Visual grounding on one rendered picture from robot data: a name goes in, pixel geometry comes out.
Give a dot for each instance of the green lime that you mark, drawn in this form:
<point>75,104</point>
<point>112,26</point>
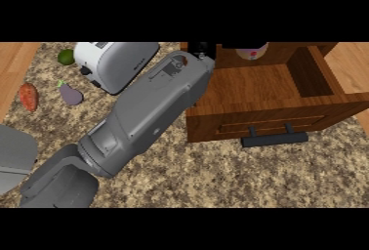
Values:
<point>66,57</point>

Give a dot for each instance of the white and grey toaster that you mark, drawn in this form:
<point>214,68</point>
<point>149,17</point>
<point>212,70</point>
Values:
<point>118,63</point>

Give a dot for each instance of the wooden drawer front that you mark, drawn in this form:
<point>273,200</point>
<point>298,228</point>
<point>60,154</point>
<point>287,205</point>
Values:
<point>270,121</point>

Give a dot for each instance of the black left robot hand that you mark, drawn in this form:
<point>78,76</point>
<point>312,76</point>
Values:
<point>199,47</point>

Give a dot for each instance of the white and pink can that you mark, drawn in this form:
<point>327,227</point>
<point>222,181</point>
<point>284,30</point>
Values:
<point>252,53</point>

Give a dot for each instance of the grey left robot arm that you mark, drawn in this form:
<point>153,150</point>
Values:
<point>144,110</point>

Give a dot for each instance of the purple eggplant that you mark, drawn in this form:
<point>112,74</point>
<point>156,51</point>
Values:
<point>72,95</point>

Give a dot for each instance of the open wooden drawer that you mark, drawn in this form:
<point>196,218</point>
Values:
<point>250,81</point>

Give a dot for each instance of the grey robot shoulder cover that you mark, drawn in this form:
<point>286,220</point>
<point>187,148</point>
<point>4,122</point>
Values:
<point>14,153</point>

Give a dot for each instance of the orange sweet potato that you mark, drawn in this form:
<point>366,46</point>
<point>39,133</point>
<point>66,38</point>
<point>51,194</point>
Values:
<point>29,96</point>

